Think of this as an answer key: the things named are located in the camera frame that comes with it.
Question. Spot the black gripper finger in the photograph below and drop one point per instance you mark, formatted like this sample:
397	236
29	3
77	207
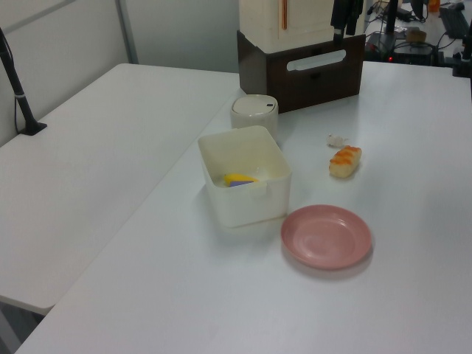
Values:
338	32
351	28

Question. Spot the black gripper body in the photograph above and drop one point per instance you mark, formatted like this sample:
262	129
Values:
346	11

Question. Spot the small beige lidded trash can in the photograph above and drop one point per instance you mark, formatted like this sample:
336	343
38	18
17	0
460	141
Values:
254	119

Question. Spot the open white plastic storage box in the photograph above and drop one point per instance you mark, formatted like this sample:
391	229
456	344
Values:
250	206

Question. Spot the black monitor stand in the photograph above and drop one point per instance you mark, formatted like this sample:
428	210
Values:
391	18

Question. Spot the dark brown wooden drawer box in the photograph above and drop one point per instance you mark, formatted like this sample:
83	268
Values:
317	90

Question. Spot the small cardboard box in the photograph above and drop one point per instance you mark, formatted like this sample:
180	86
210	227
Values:
415	35

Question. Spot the black device with red light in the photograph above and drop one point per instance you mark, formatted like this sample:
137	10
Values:
413	55

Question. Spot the black keyboard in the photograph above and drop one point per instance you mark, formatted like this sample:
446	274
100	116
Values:
455	20

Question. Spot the crumpled white paper scrap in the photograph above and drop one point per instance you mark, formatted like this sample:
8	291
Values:
335	141

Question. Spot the toy bread with orange glaze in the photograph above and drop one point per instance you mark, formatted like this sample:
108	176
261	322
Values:
344	162

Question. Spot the yellow and purple toy block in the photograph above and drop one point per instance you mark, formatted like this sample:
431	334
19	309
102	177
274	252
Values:
237	179

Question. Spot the pink plastic plate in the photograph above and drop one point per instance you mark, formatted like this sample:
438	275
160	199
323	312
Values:
326	237

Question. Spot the black clamp mount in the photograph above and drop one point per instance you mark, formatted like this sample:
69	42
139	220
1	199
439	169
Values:
462	65

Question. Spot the black camera stand pole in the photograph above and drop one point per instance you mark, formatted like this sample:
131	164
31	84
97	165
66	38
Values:
17	94

